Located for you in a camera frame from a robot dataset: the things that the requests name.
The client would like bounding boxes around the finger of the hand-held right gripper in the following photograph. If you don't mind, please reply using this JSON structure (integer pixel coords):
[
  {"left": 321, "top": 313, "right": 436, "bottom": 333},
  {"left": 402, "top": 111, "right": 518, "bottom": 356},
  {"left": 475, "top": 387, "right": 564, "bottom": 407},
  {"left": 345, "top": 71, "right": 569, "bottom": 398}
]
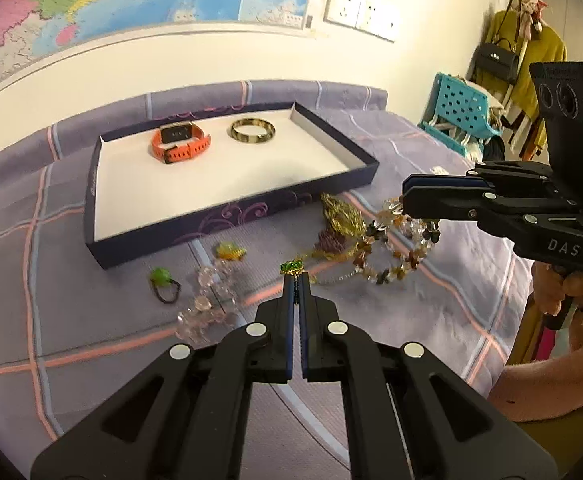
[
  {"left": 402, "top": 187, "right": 583, "bottom": 242},
  {"left": 401, "top": 160, "right": 557, "bottom": 197}
]

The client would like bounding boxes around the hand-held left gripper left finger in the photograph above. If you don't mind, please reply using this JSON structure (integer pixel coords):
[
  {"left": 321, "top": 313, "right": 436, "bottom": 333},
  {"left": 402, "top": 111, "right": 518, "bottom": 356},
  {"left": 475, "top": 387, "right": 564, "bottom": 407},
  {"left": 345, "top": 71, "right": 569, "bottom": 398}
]
[{"left": 30, "top": 275, "right": 297, "bottom": 480}]

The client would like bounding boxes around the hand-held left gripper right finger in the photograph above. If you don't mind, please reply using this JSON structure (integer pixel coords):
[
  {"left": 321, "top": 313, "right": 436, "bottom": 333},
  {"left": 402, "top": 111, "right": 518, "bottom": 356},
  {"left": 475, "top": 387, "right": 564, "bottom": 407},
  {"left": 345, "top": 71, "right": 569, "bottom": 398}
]
[{"left": 299, "top": 275, "right": 559, "bottom": 480}]

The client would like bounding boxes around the multicoloured stone bead bracelet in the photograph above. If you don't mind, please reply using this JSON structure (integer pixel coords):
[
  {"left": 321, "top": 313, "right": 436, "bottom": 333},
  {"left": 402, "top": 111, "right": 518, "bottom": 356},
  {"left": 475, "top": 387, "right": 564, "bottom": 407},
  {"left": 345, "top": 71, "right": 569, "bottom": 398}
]
[{"left": 354, "top": 197, "right": 442, "bottom": 286}]

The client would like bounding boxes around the green pendant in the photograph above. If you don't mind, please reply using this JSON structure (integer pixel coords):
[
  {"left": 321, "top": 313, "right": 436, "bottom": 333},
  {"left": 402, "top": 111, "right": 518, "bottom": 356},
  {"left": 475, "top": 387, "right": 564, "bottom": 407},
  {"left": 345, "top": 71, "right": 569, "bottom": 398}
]
[{"left": 280, "top": 258, "right": 306, "bottom": 306}]

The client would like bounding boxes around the clear crystal bead bracelet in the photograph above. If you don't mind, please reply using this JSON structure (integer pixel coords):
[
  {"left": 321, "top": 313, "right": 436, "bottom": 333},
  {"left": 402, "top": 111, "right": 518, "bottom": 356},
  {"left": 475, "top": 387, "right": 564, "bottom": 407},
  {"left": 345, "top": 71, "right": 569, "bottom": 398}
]
[{"left": 176, "top": 260, "right": 242, "bottom": 343}]

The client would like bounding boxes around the purple bead bracelet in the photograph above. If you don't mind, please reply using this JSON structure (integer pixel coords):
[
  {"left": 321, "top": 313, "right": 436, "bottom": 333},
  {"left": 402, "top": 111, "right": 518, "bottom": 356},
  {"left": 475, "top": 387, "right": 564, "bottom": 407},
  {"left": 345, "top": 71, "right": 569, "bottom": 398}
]
[{"left": 318, "top": 230, "right": 348, "bottom": 256}]

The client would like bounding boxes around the yellow-orange carved pendant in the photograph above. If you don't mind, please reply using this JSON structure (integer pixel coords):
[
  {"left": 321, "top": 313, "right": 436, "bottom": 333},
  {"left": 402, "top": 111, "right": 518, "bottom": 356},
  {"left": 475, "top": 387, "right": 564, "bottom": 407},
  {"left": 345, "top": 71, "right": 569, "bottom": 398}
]
[{"left": 215, "top": 241, "right": 247, "bottom": 262}]

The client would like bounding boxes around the green ring with black band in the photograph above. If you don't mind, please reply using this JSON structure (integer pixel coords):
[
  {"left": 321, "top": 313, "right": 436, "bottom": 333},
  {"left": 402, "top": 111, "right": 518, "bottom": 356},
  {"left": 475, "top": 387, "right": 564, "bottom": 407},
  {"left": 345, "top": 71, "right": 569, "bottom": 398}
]
[{"left": 149, "top": 266, "right": 182, "bottom": 306}]

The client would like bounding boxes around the dark blue cardboard box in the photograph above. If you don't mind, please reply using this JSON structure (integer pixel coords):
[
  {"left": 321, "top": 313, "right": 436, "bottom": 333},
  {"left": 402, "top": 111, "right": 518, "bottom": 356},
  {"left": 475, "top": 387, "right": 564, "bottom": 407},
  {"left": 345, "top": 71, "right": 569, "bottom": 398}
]
[{"left": 84, "top": 101, "right": 379, "bottom": 271}]

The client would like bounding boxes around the tortoiseshell bangle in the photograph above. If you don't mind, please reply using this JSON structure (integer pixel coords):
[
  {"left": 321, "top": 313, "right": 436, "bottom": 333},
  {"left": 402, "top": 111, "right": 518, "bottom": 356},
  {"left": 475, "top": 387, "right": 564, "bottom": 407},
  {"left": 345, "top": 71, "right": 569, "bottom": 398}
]
[{"left": 230, "top": 117, "right": 276, "bottom": 144}]

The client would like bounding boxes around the orange smartwatch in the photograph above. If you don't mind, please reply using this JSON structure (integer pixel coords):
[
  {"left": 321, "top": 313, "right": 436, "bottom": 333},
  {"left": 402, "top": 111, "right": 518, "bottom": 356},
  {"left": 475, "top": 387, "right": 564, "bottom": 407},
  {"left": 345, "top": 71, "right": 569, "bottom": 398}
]
[{"left": 152, "top": 121, "right": 211, "bottom": 165}]

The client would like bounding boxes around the person's right forearm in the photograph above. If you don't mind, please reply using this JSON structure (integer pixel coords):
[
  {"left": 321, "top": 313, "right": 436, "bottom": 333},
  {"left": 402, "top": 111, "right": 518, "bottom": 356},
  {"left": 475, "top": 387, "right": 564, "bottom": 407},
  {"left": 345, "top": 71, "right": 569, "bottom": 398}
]
[{"left": 489, "top": 290, "right": 583, "bottom": 423}]

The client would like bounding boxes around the person's right hand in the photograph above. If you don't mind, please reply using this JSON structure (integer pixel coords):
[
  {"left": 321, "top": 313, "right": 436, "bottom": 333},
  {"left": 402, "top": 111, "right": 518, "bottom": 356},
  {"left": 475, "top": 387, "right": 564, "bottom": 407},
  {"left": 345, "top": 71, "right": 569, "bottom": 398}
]
[{"left": 530, "top": 260, "right": 583, "bottom": 323}]

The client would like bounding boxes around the mustard yellow coat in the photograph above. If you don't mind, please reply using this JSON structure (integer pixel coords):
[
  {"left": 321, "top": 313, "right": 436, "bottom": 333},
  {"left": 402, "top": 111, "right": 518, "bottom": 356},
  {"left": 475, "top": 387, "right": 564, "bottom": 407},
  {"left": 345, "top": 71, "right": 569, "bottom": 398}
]
[{"left": 471, "top": 10, "right": 569, "bottom": 161}]

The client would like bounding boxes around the blue plastic chair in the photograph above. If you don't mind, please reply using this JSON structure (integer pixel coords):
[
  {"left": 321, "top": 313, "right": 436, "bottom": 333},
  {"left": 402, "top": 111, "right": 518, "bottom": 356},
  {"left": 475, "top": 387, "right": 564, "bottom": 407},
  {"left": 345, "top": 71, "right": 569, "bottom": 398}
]
[{"left": 418, "top": 72, "right": 503, "bottom": 161}]

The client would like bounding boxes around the black handbag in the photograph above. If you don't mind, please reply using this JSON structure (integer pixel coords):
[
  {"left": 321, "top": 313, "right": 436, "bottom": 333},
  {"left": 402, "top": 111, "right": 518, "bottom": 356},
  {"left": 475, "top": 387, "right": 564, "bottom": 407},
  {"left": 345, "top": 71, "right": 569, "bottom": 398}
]
[{"left": 473, "top": 42, "right": 521, "bottom": 86}]

